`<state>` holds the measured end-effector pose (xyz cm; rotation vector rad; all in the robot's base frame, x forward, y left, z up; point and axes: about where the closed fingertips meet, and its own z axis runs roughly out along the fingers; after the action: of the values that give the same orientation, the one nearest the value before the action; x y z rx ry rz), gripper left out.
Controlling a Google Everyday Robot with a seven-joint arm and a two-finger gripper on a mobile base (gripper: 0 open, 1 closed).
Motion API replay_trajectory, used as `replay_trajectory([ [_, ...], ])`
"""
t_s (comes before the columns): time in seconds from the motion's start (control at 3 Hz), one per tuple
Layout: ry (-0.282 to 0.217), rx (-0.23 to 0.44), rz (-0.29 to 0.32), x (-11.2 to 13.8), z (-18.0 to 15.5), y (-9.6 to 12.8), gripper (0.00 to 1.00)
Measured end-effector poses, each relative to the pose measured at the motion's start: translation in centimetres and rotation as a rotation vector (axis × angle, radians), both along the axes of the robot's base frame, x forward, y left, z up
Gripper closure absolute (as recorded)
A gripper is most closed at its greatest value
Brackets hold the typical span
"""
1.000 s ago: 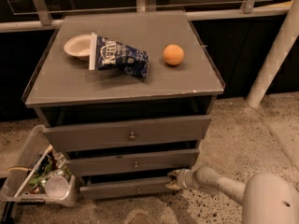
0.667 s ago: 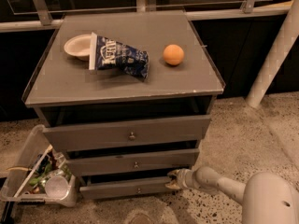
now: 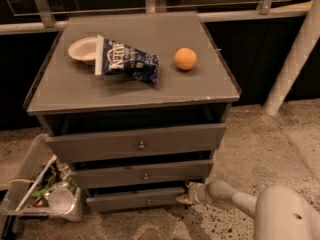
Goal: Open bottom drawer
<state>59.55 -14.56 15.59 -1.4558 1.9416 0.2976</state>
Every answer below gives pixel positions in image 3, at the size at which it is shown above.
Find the grey middle drawer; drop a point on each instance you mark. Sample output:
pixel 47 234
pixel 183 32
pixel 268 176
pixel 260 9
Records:
pixel 142 174

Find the clear plastic bin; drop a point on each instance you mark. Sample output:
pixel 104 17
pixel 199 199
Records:
pixel 41 173

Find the grey top drawer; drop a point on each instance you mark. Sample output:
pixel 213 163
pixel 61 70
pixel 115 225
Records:
pixel 137 143

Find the blue chip bag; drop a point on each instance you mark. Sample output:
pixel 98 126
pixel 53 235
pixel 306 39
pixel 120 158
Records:
pixel 114 57

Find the white paper bowl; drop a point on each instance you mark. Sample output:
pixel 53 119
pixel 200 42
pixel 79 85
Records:
pixel 84 50

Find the grey drawer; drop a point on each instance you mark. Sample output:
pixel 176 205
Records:
pixel 142 174
pixel 137 143
pixel 138 199

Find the white plastic cup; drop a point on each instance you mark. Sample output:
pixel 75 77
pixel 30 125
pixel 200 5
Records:
pixel 61 200

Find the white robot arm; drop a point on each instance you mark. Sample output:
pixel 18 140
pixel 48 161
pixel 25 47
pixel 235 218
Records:
pixel 279 213

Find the orange fruit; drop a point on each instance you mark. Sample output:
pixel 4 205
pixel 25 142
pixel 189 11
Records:
pixel 185 59

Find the grey drawer cabinet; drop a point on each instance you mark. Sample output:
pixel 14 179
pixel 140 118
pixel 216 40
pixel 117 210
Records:
pixel 68 99

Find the grey bottom drawer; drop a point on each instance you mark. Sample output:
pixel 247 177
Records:
pixel 138 199

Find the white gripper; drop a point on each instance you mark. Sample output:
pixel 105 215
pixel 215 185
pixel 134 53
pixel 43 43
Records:
pixel 201 193

